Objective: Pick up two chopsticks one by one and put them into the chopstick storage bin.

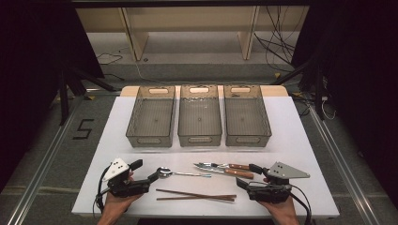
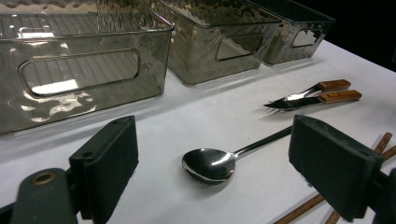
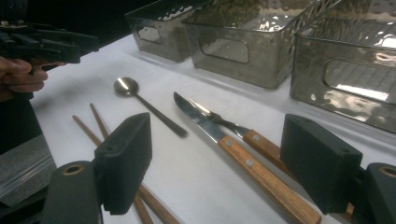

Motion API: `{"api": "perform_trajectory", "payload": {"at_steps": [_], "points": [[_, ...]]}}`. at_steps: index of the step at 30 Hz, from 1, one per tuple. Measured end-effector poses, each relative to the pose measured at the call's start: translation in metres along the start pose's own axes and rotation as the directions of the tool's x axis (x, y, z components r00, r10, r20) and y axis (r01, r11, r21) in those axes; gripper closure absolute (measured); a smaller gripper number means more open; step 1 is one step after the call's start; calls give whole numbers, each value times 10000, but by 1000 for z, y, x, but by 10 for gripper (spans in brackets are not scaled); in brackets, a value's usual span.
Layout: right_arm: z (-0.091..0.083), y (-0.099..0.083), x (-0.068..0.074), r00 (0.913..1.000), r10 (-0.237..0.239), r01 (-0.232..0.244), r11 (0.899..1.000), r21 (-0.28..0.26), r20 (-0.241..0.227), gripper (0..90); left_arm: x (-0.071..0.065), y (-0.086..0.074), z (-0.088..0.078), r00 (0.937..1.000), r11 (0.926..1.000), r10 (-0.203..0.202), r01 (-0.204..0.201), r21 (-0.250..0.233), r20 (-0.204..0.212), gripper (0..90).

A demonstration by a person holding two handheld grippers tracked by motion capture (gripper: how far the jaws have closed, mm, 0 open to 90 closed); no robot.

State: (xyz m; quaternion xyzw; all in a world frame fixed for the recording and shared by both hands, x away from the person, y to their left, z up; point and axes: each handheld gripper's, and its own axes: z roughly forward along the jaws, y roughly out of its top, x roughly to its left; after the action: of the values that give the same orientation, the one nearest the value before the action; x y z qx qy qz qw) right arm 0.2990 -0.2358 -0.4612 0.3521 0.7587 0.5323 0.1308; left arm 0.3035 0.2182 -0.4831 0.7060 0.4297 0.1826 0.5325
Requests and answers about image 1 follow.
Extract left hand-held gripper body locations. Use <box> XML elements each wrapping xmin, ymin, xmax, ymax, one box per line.
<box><xmin>102</xmin><ymin>157</ymin><xmax>151</xmax><ymax>199</ymax></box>

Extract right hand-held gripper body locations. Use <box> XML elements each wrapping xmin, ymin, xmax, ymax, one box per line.
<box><xmin>247</xmin><ymin>161</ymin><xmax>311</xmax><ymax>204</ymax></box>

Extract metal spoon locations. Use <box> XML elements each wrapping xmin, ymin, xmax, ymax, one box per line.
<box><xmin>157</xmin><ymin>167</ymin><xmax>212</xmax><ymax>179</ymax></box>

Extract grey translucent plastic bin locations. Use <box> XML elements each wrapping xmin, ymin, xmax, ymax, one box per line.
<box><xmin>125</xmin><ymin>85</ymin><xmax>176</xmax><ymax>148</ymax></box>
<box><xmin>176</xmin><ymin>83</ymin><xmax>223</xmax><ymax>148</ymax></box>
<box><xmin>222</xmin><ymin>83</ymin><xmax>272</xmax><ymax>148</ymax></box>

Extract person's left hand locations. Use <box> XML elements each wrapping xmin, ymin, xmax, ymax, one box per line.
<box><xmin>102</xmin><ymin>190</ymin><xmax>144</xmax><ymax>218</ymax></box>

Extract person's right hand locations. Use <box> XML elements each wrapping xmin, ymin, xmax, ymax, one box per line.
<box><xmin>258</xmin><ymin>197</ymin><xmax>299</xmax><ymax>218</ymax></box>

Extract white table cover sheet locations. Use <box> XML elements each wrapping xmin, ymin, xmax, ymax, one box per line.
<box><xmin>70</xmin><ymin>96</ymin><xmax>341</xmax><ymax>218</ymax></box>

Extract black metal stand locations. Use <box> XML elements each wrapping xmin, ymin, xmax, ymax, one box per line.
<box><xmin>57</xmin><ymin>62</ymin><xmax>118</xmax><ymax>126</ymax></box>
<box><xmin>271</xmin><ymin>52</ymin><xmax>328</xmax><ymax>121</ymax></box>

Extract dark curtain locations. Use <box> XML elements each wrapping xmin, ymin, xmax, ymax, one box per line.
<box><xmin>0</xmin><ymin>0</ymin><xmax>106</xmax><ymax>191</ymax></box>
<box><xmin>290</xmin><ymin>0</ymin><xmax>398</xmax><ymax>210</ymax></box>

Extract light wooden shelf unit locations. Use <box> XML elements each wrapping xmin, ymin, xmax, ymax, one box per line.
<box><xmin>74</xmin><ymin>6</ymin><xmax>311</xmax><ymax>62</ymax></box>

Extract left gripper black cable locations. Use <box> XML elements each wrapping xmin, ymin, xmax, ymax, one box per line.
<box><xmin>93</xmin><ymin>168</ymin><xmax>110</xmax><ymax>218</ymax></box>

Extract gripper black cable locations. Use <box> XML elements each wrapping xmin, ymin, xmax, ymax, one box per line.
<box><xmin>93</xmin><ymin>168</ymin><xmax>110</xmax><ymax>218</ymax></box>
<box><xmin>289</xmin><ymin>184</ymin><xmax>314</xmax><ymax>225</ymax></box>

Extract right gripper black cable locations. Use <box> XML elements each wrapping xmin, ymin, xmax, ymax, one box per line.
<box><xmin>289</xmin><ymin>184</ymin><xmax>314</xmax><ymax>225</ymax></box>

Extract aluminium floor rail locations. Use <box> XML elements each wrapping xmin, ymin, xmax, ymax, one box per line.
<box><xmin>308</xmin><ymin>106</ymin><xmax>382</xmax><ymax>225</ymax></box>
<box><xmin>6</xmin><ymin>93</ymin><xmax>87</xmax><ymax>225</ymax></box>

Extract white floor cable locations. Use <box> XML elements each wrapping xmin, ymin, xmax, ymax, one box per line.
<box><xmin>117</xmin><ymin>46</ymin><xmax>177</xmax><ymax>84</ymax></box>

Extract black floor cable loop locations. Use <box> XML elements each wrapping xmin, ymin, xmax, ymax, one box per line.
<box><xmin>96</xmin><ymin>52</ymin><xmax>124</xmax><ymax>66</ymax></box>

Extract bundle of black cables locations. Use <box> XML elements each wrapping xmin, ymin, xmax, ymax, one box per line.
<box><xmin>253</xmin><ymin>6</ymin><xmax>307</xmax><ymax>74</ymax></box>

